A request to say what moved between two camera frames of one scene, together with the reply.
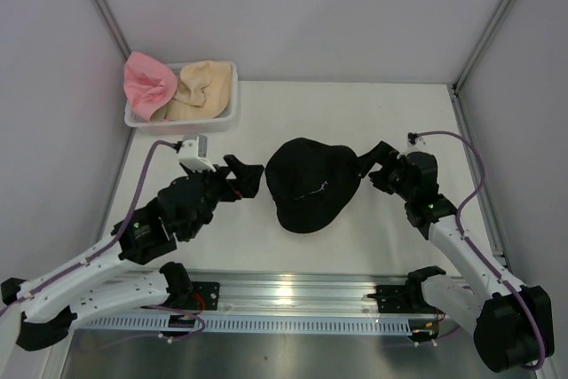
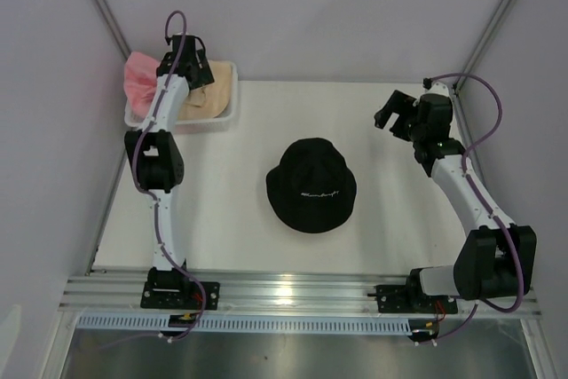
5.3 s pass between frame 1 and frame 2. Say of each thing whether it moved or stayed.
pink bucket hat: stayed
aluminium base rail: stayed
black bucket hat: moved
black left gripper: moved
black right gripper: moved
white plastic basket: stayed
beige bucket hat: stayed
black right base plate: stayed
